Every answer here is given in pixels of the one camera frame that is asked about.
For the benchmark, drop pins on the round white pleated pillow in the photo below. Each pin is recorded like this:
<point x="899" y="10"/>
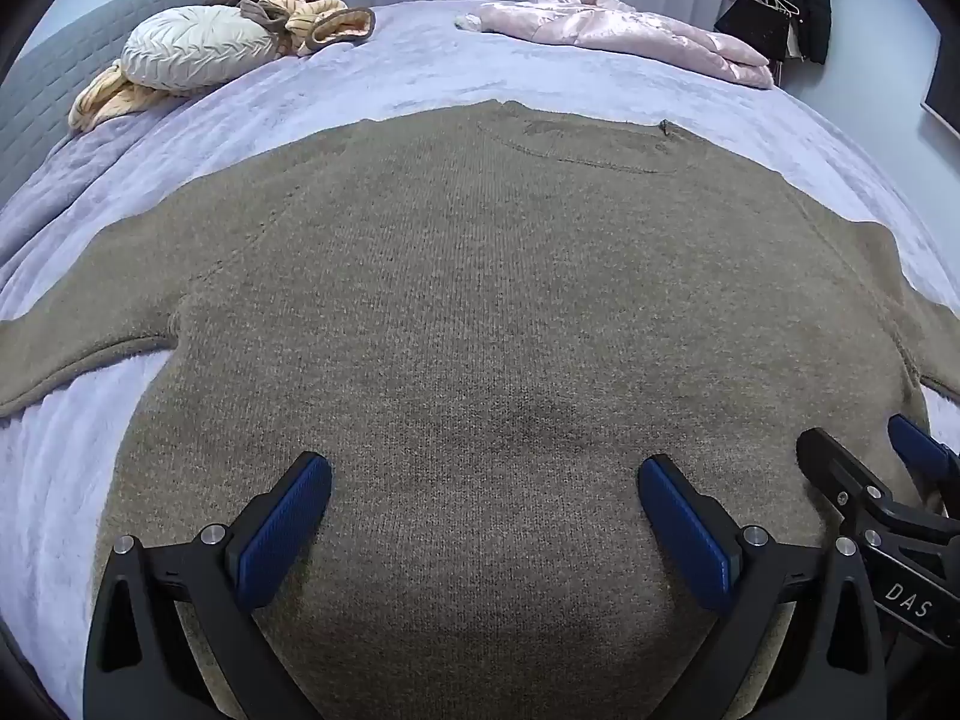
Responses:
<point x="195" y="45"/>

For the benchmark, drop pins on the lavender plush blanket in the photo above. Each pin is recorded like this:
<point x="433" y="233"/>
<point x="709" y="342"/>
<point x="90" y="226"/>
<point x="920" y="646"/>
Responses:
<point x="420" y="67"/>

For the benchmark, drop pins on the olive brown knit sweater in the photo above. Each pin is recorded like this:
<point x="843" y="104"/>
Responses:
<point x="480" y="315"/>

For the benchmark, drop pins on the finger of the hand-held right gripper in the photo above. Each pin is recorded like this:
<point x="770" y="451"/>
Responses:
<point x="829" y="461"/>
<point x="922" y="446"/>

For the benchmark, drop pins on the grey quilted headboard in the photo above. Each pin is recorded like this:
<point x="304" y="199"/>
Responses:
<point x="45" y="90"/>

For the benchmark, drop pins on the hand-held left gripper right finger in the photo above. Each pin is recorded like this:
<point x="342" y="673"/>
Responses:
<point x="686" y="532"/>

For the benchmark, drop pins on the pink shiny padded jacket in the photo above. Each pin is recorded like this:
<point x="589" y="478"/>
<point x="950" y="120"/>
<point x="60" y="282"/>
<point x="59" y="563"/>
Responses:
<point x="600" y="26"/>

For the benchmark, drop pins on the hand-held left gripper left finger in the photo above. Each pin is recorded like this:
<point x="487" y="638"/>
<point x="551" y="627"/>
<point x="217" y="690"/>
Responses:
<point x="289" y="525"/>

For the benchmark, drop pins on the black hanging bag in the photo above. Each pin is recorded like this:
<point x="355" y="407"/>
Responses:
<point x="754" y="22"/>

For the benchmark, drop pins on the black wall screen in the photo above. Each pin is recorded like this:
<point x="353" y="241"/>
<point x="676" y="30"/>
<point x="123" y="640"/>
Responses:
<point x="946" y="90"/>

